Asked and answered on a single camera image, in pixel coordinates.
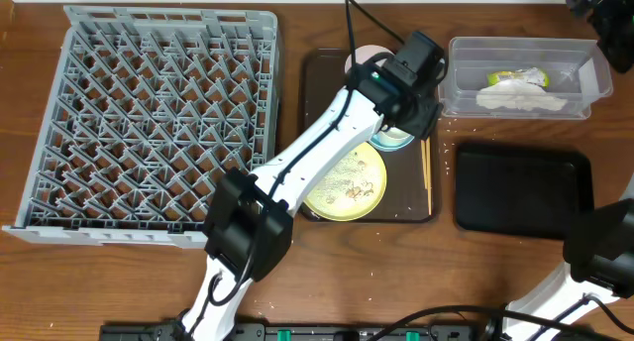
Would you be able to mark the wooden chopstick left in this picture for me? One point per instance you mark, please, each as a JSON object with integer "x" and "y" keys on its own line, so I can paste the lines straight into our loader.
{"x": 424, "y": 163}

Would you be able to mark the wooden chopstick right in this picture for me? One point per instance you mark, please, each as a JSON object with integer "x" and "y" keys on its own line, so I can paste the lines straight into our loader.
{"x": 428, "y": 176}

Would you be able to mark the pink bowl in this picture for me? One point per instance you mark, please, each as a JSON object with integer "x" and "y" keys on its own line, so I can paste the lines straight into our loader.
{"x": 363, "y": 53}

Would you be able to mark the grey plastic dish rack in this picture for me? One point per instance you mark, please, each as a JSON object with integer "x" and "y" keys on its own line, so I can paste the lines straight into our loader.
{"x": 149, "y": 108}

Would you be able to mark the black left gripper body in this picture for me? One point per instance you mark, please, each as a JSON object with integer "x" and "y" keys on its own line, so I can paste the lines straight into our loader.
{"x": 424, "y": 118}

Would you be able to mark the yellow plate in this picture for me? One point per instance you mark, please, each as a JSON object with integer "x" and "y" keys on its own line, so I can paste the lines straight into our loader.
{"x": 352, "y": 188}

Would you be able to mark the light blue bowl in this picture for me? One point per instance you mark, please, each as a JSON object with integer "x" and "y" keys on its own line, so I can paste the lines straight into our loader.
{"x": 376, "y": 144}

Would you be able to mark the clear plastic bin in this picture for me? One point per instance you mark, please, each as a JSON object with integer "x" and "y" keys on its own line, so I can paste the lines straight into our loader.
{"x": 577, "y": 69}

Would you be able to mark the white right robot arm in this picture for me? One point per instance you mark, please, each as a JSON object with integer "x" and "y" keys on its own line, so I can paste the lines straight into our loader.
{"x": 598, "y": 253}

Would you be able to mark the cream plastic cup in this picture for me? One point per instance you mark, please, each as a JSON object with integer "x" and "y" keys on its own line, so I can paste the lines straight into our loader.
{"x": 392, "y": 137}

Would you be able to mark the black power strip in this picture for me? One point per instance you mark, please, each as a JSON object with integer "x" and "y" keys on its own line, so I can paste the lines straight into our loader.
{"x": 260, "y": 332}

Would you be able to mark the black tray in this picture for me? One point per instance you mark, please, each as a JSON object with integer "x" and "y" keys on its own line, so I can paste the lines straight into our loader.
{"x": 520, "y": 190}

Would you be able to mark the dark brown serving tray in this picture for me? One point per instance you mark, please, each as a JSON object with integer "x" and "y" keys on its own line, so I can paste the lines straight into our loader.
{"x": 405, "y": 197}

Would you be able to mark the wooden chopstick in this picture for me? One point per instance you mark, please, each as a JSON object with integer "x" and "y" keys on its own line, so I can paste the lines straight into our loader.
{"x": 428, "y": 176}
{"x": 424, "y": 163}

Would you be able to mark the green snack wrapper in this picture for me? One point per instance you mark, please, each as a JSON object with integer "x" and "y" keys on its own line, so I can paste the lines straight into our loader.
{"x": 532, "y": 75}

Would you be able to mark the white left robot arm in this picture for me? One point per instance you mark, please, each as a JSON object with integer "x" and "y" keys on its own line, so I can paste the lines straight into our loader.
{"x": 249, "y": 222}

